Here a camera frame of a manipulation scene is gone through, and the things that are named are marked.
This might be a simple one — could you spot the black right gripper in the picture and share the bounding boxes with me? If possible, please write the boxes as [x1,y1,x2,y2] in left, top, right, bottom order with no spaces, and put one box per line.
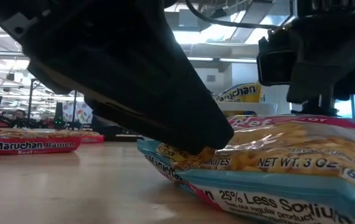
[286,12,355,117]

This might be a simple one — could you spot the red beef noodle pack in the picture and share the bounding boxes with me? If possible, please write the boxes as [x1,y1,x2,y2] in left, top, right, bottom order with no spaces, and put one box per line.
[80,130,106,145]
[0,128,83,156]

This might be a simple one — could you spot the yellow ramen packets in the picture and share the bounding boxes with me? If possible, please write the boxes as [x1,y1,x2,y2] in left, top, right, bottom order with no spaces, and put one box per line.
[217,82,265,104]

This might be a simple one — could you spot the dark grey partition panel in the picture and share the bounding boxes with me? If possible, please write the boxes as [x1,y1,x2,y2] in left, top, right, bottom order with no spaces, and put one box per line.
[90,114,124,138]

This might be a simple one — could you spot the white patterned cloth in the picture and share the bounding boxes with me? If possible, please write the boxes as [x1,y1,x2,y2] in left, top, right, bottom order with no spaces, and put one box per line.
[61,100,94,126]

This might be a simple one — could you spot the white plastic bin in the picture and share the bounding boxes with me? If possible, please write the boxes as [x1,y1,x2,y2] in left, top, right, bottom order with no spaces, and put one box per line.
[215,101,279,119]

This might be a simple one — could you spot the person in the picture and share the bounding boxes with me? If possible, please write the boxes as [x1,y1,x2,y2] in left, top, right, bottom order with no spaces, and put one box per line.
[7,108,27,129]

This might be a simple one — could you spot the long linear ceiling light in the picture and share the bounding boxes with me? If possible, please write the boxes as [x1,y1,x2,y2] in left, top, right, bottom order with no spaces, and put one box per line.
[0,50,258,64]

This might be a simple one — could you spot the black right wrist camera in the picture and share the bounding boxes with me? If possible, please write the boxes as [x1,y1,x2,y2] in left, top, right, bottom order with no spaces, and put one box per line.
[255,29,295,88]

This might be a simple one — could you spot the black metal gantry frame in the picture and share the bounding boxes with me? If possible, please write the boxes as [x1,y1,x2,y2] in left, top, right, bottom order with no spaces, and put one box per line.
[26,77,78,131]

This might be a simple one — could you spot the black camera cable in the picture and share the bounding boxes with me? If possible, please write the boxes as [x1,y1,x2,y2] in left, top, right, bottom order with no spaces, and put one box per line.
[184,0,279,31]

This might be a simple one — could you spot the rectangular metal air duct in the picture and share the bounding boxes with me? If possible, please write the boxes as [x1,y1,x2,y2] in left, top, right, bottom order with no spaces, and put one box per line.
[228,0,292,45]

